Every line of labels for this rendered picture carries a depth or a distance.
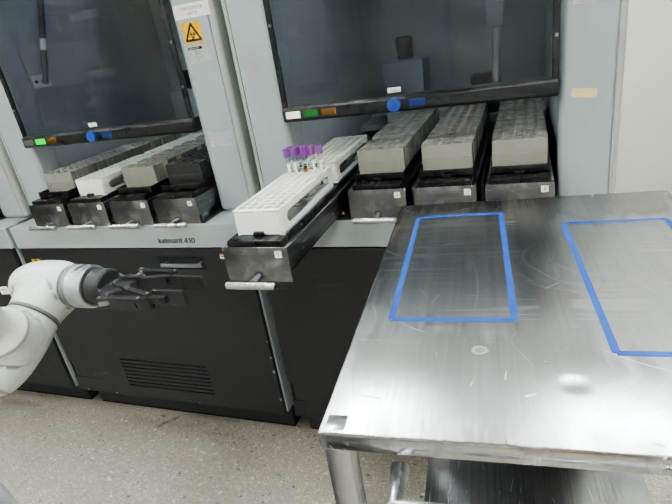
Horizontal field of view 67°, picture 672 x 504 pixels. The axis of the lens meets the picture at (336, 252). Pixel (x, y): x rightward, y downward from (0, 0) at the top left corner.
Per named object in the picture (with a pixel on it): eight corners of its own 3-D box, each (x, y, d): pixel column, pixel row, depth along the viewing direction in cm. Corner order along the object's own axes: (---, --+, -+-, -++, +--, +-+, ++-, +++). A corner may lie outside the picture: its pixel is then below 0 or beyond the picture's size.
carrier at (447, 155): (474, 166, 114) (473, 140, 112) (474, 169, 113) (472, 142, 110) (423, 169, 118) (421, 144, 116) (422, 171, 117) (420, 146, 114)
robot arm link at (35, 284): (103, 279, 112) (73, 332, 104) (51, 278, 117) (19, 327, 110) (71, 249, 104) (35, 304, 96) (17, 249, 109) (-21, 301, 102)
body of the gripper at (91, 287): (74, 279, 97) (112, 281, 94) (105, 260, 105) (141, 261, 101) (87, 313, 100) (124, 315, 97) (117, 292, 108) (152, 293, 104)
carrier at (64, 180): (82, 189, 155) (75, 170, 153) (77, 191, 153) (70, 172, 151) (54, 191, 159) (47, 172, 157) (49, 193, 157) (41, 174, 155)
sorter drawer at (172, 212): (266, 158, 197) (262, 135, 193) (299, 156, 192) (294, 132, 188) (148, 231, 135) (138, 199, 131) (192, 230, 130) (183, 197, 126)
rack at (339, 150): (337, 158, 150) (334, 137, 147) (370, 156, 146) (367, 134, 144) (300, 190, 124) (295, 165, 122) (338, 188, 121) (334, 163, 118)
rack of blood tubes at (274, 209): (296, 192, 123) (292, 167, 120) (335, 190, 119) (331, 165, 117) (238, 242, 98) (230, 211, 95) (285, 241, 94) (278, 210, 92)
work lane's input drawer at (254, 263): (338, 177, 156) (334, 148, 153) (382, 174, 151) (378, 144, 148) (217, 292, 94) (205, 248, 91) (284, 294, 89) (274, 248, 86)
